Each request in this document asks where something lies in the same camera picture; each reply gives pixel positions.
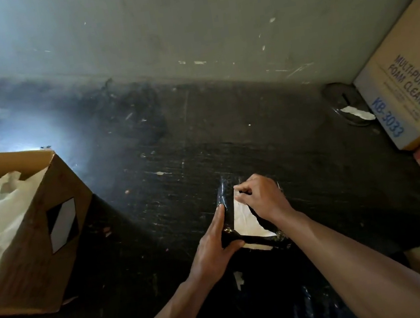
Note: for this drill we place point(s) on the person's left hand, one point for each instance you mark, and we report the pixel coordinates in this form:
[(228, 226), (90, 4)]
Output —
[(212, 254)]

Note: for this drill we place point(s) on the tall blue print cardboard box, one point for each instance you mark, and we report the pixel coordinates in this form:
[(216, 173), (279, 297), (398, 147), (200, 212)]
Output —
[(397, 70)]

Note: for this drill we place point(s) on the person's right hand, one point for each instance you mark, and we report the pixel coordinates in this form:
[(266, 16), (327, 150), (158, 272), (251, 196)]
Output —
[(267, 199)]

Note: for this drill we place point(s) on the torn white paper strip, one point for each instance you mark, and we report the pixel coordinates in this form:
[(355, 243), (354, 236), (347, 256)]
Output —
[(358, 113)]

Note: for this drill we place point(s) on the small white paper scrap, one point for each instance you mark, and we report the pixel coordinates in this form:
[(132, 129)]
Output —
[(238, 280)]

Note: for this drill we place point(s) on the round metal lid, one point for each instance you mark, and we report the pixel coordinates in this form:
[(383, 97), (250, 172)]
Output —
[(336, 95)]

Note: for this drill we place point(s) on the cardboard box with diamond sticker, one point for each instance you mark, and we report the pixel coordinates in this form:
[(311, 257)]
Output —
[(35, 277)]

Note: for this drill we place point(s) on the white shipping label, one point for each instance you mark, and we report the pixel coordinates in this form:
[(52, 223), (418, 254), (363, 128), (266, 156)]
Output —
[(245, 222), (256, 247)]

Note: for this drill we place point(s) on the person's right forearm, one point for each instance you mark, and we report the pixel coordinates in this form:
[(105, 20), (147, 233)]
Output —
[(369, 278)]

